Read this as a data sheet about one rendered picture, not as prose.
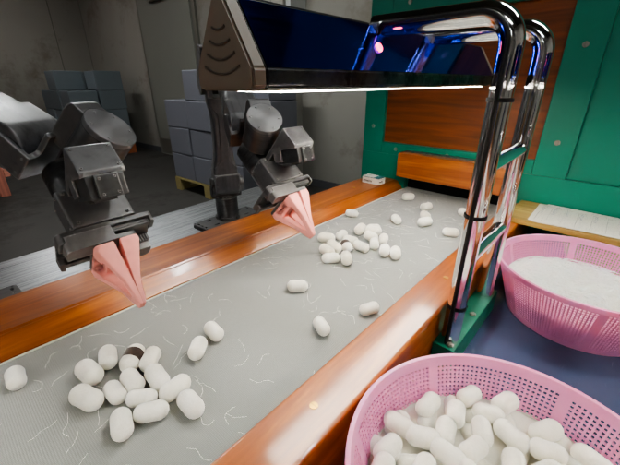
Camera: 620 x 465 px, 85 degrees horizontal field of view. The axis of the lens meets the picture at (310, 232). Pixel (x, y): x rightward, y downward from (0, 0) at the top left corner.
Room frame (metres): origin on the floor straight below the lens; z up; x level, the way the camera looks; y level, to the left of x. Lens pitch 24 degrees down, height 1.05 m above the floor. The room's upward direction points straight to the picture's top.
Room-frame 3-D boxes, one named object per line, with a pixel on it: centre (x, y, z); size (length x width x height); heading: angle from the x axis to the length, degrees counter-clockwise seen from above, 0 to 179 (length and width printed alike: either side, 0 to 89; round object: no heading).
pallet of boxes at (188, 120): (3.48, 0.77, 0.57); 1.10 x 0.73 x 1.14; 51
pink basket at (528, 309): (0.49, -0.46, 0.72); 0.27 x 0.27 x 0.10
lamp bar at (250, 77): (0.55, -0.13, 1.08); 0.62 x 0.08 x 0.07; 138
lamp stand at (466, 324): (0.49, -0.19, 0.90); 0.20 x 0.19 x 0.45; 138
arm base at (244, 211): (0.94, 0.24, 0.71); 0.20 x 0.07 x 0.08; 141
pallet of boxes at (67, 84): (5.66, 3.50, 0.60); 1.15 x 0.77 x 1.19; 51
